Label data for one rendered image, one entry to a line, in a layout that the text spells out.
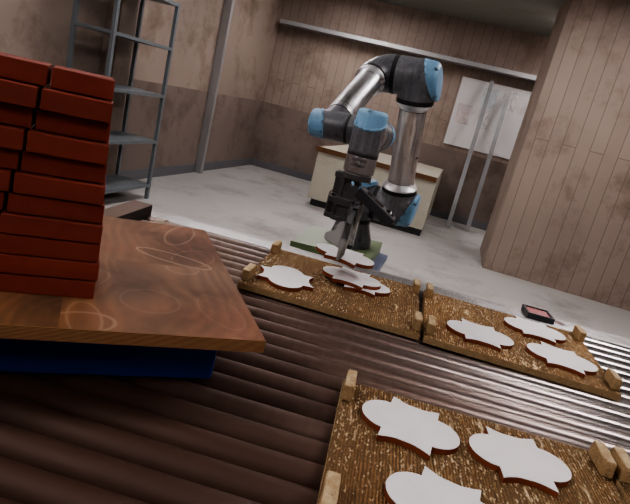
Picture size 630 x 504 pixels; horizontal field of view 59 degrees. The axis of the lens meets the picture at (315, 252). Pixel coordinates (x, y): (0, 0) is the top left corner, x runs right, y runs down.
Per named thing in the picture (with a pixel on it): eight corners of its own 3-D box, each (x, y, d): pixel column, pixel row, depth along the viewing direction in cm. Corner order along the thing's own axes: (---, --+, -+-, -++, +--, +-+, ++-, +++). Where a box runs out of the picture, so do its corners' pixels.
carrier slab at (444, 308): (422, 295, 152) (424, 289, 152) (574, 339, 147) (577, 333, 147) (422, 342, 119) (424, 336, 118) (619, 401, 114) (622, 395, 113)
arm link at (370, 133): (394, 115, 134) (386, 113, 126) (382, 160, 137) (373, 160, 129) (363, 107, 136) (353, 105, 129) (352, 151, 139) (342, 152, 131)
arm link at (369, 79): (367, 43, 175) (305, 107, 141) (401, 48, 172) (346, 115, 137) (365, 79, 183) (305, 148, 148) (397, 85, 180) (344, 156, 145)
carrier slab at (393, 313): (274, 252, 157) (275, 247, 157) (416, 292, 153) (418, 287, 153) (236, 287, 124) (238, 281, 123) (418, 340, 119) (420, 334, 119)
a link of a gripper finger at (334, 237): (318, 255, 136) (330, 220, 138) (341, 262, 135) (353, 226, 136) (317, 251, 133) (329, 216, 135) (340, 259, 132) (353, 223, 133)
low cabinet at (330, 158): (429, 216, 907) (443, 169, 887) (419, 237, 719) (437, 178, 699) (335, 189, 938) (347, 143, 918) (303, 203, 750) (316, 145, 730)
